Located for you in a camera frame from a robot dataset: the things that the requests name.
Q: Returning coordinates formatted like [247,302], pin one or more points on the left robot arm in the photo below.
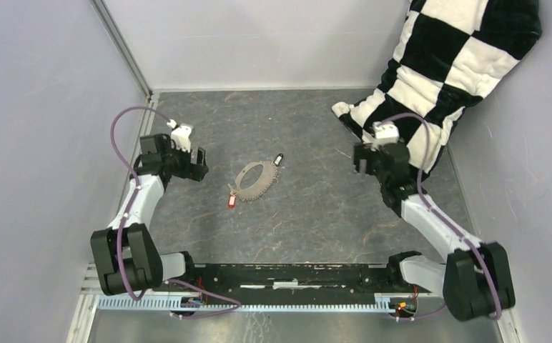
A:
[125,256]

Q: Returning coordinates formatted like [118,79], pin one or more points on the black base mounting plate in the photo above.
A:
[298,283]

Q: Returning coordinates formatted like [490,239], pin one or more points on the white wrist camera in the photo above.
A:
[385,132]
[180,136]

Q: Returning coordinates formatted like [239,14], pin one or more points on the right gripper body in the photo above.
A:
[372,157]

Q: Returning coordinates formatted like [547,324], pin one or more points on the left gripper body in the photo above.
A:
[181,166]

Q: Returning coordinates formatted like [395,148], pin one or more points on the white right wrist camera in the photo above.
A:
[385,132]

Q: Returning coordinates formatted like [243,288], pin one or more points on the aluminium frame rail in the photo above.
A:
[459,278]

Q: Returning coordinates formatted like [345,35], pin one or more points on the black and white checkered blanket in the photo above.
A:
[450,56]

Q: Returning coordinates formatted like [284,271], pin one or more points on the white slotted cable duct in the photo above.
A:
[175,303]

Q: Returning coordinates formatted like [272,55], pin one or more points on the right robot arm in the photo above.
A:
[406,197]

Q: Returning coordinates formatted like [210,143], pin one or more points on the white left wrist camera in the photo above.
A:
[180,136]

